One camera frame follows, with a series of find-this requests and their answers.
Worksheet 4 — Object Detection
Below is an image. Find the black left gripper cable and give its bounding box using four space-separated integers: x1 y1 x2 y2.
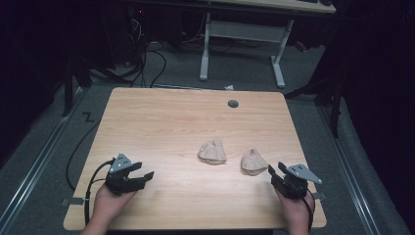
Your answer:
83 158 116 226

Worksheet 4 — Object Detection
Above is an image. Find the bundle of black floor cables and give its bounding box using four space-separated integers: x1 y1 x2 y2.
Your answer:
94 13 168 89

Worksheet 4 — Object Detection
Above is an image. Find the white-legged desk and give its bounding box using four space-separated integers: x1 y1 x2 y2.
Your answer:
198 0 338 90

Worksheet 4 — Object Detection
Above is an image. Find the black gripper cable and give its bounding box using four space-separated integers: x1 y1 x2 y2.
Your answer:
300 191 316 233
83 158 116 226

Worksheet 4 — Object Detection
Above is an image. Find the person's right hand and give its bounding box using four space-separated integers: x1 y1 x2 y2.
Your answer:
274 188 316 231

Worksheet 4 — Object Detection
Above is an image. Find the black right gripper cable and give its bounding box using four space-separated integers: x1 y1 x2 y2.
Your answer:
300 191 316 233

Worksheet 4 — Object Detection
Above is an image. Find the beige sock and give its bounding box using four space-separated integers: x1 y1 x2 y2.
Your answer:
240 148 269 176
197 138 228 165

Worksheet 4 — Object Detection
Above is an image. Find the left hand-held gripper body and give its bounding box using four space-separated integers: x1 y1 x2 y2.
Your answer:
104 153 147 197

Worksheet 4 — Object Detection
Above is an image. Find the red object under desk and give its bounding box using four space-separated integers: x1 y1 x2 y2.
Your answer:
294 40 308 54

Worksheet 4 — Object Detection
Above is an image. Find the black floor cable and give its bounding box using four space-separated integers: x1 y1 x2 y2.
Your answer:
65 119 102 192

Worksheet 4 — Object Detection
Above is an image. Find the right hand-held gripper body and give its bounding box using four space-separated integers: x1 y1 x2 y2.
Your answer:
273 164 323 201

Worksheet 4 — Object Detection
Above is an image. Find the metal floor rail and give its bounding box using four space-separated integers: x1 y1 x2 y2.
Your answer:
316 105 382 235
0 87 86 229

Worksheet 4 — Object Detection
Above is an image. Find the black metal stand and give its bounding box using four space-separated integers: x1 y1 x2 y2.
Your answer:
61 56 94 118
283 72 346 139

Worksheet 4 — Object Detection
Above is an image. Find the person's left hand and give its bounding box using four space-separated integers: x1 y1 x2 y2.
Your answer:
92 183 138 227

